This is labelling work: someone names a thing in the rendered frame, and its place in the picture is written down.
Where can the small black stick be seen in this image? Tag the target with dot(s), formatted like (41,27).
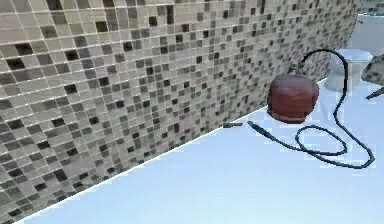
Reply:
(232,125)

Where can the red-brown round bin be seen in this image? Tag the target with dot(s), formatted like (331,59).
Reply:
(291,98)

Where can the dark grey rod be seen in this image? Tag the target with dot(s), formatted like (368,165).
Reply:
(375,93)

